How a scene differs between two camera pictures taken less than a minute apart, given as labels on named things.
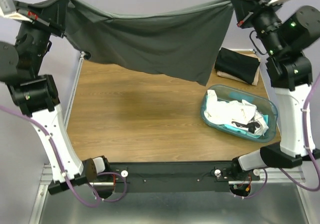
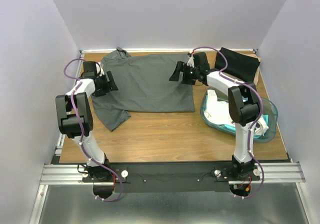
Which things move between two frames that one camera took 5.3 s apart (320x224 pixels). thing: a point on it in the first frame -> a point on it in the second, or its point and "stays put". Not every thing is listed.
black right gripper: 246,9 -> 181,67
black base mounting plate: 174,176 stays put
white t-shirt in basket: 224,113 stays put
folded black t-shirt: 242,66 stays put
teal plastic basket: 228,94 stays put
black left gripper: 37,19 -> 110,85
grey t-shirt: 188,40 -> 143,86
